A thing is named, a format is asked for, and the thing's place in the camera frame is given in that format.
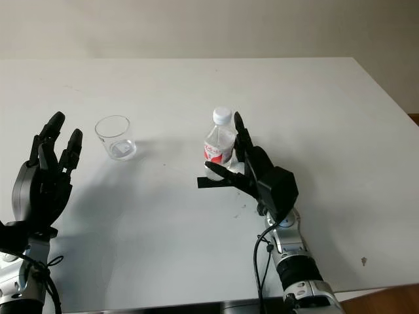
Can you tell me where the clear water bottle red label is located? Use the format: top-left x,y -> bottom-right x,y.
203,107 -> 238,182

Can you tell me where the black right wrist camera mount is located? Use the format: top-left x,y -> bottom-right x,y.
256,165 -> 300,224

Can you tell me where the black tape strip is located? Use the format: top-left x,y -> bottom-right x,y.
196,176 -> 237,190

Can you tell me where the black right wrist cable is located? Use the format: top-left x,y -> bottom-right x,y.
244,152 -> 283,314

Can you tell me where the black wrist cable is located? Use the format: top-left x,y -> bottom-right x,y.
244,152 -> 283,314
18,251 -> 65,314

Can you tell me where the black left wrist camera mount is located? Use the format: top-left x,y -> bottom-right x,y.
0,220 -> 59,256

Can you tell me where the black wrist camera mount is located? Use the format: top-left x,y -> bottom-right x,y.
0,220 -> 59,256
256,165 -> 300,224

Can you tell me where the clear glass cup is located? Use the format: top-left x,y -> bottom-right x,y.
94,114 -> 137,162

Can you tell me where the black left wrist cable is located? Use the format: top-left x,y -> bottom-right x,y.
18,251 -> 65,314

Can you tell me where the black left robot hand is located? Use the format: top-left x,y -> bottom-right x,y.
10,111 -> 84,227

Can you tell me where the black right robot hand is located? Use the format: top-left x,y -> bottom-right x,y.
204,111 -> 279,210

